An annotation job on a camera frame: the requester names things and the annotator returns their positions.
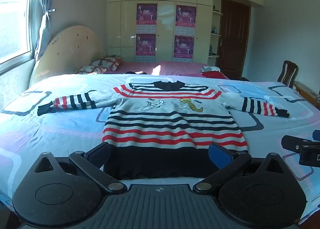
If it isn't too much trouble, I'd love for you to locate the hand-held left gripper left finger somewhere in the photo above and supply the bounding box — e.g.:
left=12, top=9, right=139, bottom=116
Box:
left=34, top=141, right=128, bottom=194

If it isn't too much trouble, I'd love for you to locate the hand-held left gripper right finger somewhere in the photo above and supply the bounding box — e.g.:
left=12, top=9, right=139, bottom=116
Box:
left=193, top=142, right=287, bottom=193

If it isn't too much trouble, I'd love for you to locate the striped knit sweater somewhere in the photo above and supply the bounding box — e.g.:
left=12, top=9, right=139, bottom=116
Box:
left=37, top=80, right=291, bottom=180

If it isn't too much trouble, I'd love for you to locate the dark wooden chair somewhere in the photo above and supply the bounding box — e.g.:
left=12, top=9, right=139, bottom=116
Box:
left=277, top=60, right=299, bottom=89

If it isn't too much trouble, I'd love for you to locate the red cloth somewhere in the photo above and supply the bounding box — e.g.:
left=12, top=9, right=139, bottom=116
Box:
left=201, top=70, right=230, bottom=80

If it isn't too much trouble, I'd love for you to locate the striped folded cloth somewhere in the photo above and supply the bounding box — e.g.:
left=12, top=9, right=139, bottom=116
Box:
left=199, top=66, right=221, bottom=73

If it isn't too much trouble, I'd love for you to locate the pink bed sheet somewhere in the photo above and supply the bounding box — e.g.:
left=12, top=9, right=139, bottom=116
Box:
left=104, top=60, right=232, bottom=80

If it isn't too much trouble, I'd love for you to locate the beige rounded headboard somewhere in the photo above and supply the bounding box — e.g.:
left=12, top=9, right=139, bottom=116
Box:
left=29, top=25, right=105, bottom=87

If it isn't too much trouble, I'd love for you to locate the dark brown wooden door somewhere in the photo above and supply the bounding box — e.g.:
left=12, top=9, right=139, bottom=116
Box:
left=216, top=0, right=251, bottom=80

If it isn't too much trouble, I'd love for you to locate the cream corner shelf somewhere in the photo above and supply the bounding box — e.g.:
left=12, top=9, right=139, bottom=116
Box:
left=208, top=4, right=224, bottom=59

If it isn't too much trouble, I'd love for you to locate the cream built-in wardrobe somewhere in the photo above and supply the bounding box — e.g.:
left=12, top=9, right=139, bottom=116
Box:
left=107, top=0, right=265, bottom=63

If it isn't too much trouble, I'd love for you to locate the blue grey curtain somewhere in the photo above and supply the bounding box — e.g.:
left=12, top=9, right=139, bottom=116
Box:
left=29, top=0, right=58, bottom=60

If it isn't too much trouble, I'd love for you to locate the window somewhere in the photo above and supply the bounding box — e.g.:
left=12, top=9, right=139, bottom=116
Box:
left=0, top=0, right=34, bottom=65

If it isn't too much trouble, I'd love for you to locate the purple wall poster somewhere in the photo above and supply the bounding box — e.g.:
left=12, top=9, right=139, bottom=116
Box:
left=135, top=34, right=157, bottom=63
left=175, top=5, right=196, bottom=35
left=136, top=3, right=158, bottom=34
left=173, top=35, right=195, bottom=62

